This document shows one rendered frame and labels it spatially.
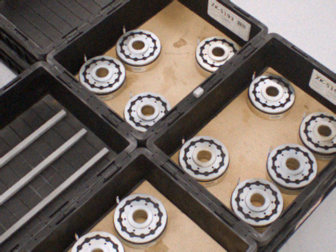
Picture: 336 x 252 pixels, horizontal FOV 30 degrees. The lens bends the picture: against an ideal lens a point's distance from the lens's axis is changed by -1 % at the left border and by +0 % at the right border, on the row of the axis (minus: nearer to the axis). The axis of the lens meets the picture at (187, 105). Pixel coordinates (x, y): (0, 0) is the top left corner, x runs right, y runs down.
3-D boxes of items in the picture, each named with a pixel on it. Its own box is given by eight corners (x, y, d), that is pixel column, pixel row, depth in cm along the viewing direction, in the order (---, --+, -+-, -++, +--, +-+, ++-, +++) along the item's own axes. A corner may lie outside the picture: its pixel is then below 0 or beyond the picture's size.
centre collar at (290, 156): (288, 150, 128) (288, 149, 127) (308, 162, 126) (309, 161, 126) (275, 167, 126) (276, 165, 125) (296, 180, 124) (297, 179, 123)
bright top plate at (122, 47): (143, 24, 146) (143, 22, 146) (169, 50, 142) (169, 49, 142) (107, 44, 143) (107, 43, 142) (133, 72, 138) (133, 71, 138)
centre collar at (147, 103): (149, 98, 134) (149, 96, 134) (164, 112, 132) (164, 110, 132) (131, 111, 132) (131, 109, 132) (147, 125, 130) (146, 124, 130)
